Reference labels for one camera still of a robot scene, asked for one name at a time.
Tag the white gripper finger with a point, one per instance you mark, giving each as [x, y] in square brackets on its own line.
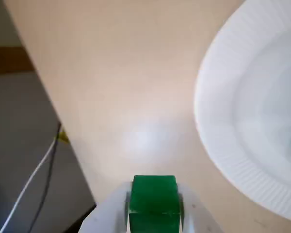
[109, 213]
[198, 218]

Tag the green cube block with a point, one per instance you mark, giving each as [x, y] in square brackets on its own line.
[154, 201]

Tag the white paper plate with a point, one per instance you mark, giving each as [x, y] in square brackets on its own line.
[232, 97]

